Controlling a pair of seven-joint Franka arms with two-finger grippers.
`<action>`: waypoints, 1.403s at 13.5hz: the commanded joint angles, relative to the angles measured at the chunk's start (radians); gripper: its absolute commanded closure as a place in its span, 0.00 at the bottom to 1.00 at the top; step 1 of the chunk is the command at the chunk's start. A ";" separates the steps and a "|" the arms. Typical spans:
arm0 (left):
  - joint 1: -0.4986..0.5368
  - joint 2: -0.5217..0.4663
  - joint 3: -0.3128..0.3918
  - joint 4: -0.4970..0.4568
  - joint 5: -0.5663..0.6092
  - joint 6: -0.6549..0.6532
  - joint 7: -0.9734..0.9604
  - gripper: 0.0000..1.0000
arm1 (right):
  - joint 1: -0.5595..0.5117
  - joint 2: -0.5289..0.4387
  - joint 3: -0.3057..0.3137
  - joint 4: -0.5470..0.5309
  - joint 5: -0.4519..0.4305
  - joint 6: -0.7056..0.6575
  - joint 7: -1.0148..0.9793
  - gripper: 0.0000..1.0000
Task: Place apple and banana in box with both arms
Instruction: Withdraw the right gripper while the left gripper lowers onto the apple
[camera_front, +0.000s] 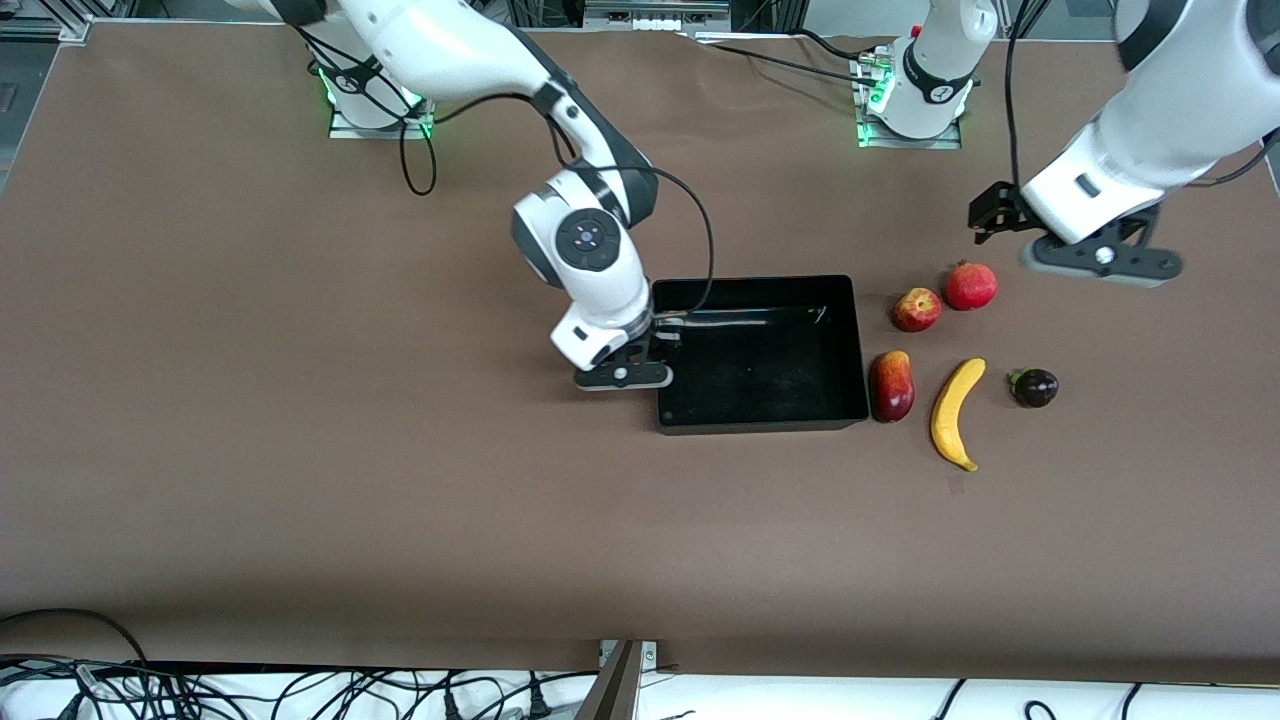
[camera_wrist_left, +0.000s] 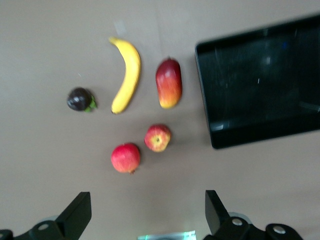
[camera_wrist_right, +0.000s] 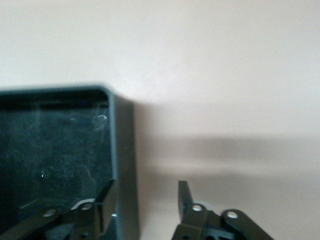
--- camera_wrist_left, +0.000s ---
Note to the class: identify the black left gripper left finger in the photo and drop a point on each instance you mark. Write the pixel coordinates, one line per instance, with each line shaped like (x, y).
(75, 220)

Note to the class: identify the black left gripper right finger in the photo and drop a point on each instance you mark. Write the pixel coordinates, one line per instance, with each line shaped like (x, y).
(220, 225)

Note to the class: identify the red yellow apple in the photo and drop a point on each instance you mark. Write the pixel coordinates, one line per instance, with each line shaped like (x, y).
(157, 138)

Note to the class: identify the black plastic box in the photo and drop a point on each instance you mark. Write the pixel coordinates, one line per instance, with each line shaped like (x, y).
(262, 87)

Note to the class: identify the yellow banana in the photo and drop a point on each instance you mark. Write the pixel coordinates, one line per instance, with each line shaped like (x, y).
(130, 75)

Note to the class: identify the red pomegranate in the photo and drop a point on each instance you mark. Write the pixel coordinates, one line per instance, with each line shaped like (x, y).
(125, 157)

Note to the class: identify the dark purple eggplant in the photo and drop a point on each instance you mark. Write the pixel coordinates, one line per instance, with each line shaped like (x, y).
(78, 98)

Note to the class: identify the red yellow mango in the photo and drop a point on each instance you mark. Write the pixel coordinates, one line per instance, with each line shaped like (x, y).
(168, 85)

